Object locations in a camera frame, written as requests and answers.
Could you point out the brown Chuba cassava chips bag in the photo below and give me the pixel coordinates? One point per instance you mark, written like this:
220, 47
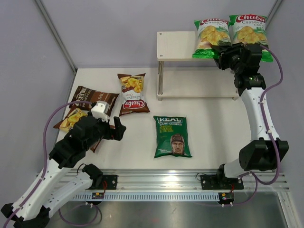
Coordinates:
132, 97

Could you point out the left aluminium frame post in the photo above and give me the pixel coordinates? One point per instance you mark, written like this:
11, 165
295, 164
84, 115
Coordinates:
55, 34

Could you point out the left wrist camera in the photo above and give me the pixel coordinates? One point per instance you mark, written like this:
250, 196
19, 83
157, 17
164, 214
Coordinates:
99, 110

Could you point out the brown Kettle sea salt bag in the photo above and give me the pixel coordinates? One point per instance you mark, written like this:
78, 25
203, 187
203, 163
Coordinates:
86, 94

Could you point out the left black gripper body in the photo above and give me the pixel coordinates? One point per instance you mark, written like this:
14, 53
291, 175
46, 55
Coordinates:
104, 131

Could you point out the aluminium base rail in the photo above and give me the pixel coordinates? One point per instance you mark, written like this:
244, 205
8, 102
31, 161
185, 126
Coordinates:
181, 186

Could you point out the green Chuba cassava chips bag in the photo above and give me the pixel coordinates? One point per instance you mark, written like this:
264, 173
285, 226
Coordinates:
248, 28

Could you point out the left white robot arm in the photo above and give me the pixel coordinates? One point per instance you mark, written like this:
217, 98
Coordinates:
39, 203

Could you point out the aluminium frame post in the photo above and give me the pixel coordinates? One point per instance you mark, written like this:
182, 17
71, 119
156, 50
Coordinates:
273, 11
55, 34

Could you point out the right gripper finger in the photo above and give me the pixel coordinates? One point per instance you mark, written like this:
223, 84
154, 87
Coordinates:
239, 45
217, 52

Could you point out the dark green Real chips bag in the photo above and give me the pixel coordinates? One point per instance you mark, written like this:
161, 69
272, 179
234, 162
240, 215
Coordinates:
171, 136

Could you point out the white two-tier wooden shelf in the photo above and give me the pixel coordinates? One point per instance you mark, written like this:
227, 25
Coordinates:
193, 82

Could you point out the right aluminium frame post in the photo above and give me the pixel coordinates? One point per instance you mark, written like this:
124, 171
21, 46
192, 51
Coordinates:
273, 11

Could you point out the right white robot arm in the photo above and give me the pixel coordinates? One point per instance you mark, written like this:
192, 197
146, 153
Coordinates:
265, 150

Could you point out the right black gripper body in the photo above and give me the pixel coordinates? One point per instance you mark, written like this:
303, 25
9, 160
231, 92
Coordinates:
231, 57

